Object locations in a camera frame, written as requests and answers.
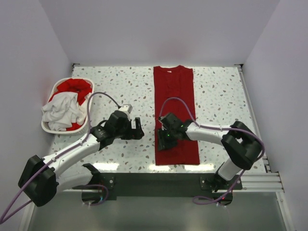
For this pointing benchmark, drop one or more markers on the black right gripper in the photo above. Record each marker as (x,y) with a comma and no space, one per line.
(162,144)

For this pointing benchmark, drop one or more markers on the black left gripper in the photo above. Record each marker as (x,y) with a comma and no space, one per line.
(132,134)

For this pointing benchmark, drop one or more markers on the dark red t-shirt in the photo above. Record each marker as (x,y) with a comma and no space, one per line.
(174,82)

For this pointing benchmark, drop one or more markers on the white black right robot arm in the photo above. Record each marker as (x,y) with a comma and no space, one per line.
(243,147)

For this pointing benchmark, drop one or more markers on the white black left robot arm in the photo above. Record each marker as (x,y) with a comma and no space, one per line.
(40,177)

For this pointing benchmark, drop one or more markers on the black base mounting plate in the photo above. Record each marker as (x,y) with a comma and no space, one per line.
(110,186)

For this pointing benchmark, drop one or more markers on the bright red t-shirt in basket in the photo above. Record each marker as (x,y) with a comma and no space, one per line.
(79,86)

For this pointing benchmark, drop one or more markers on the white laundry basket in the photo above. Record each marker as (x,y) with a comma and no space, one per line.
(75,129)

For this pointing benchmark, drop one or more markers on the white t-shirt in basket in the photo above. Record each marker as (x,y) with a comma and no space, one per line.
(62,111)

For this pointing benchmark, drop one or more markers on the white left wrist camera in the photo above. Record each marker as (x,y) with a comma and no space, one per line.
(126,108)

